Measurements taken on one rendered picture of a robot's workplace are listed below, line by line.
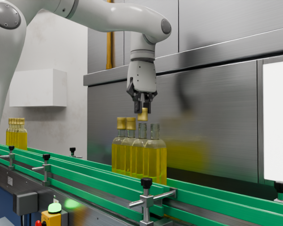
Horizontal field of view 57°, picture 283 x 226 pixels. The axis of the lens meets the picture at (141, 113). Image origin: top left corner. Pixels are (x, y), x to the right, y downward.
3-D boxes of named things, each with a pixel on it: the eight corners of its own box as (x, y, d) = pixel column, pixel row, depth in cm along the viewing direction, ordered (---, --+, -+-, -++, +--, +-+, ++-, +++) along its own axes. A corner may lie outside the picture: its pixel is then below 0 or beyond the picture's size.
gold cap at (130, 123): (138, 129, 92) (138, 117, 92) (130, 130, 89) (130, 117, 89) (131, 129, 94) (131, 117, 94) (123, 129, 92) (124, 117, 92)
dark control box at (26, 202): (38, 212, 113) (38, 193, 113) (18, 217, 107) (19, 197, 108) (31, 208, 119) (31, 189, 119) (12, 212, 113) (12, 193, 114)
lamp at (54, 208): (63, 212, 93) (63, 203, 93) (51, 215, 90) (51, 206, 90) (57, 208, 96) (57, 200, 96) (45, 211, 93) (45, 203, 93)
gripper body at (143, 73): (145, 63, 94) (145, 94, 94) (123, 58, 87) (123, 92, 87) (160, 59, 89) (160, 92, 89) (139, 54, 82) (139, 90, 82)
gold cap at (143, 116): (150, 120, 88) (150, 107, 88) (142, 121, 85) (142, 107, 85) (142, 120, 90) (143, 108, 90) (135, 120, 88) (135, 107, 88)
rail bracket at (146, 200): (179, 219, 71) (178, 172, 71) (132, 238, 59) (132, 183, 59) (170, 216, 73) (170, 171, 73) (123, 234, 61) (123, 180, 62)
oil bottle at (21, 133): (27, 160, 174) (27, 118, 174) (18, 161, 170) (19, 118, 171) (24, 159, 178) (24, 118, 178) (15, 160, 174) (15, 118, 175)
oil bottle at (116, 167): (132, 194, 96) (132, 136, 96) (120, 197, 92) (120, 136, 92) (122, 191, 100) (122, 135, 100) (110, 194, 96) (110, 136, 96)
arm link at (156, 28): (91, -33, 64) (176, 17, 82) (65, -8, 76) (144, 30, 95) (85, 2, 62) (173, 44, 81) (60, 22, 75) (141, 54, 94)
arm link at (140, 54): (143, 57, 94) (143, 65, 94) (125, 53, 88) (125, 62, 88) (160, 53, 88) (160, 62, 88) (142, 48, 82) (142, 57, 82)
